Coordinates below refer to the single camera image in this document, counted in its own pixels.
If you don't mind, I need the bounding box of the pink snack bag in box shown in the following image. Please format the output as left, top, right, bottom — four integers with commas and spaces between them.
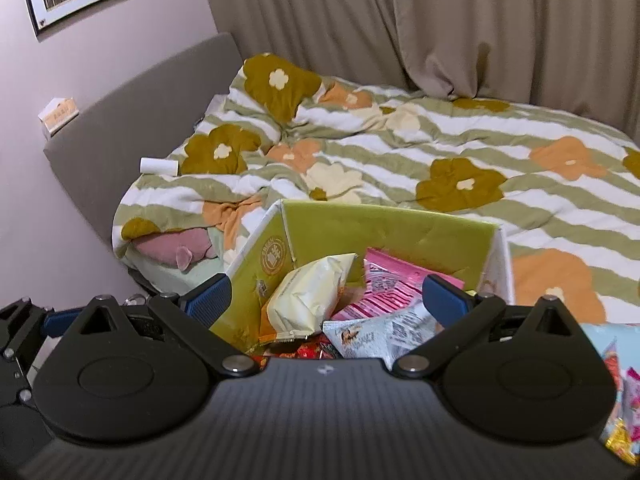
330, 248, 464, 321

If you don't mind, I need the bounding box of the beige curtain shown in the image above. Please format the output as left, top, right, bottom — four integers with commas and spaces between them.
208, 0, 639, 138

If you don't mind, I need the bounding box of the silver white snack bag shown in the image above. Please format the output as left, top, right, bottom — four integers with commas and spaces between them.
322, 299, 442, 370

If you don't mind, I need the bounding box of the pale green snack bag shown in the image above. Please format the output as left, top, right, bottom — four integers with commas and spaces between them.
258, 252, 357, 344

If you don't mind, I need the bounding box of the grey bed headboard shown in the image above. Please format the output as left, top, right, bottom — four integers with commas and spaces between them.
43, 32, 242, 245

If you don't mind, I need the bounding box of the green cardboard box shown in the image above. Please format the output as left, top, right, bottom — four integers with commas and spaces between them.
209, 198, 516, 356

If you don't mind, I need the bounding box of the green striped floral duvet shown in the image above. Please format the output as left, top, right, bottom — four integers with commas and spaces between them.
112, 53, 639, 324

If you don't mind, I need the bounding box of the red snack bag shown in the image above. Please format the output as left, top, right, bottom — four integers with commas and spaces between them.
254, 334, 342, 360

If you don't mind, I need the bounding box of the white roll on bed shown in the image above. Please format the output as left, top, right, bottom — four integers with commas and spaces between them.
139, 157, 179, 177

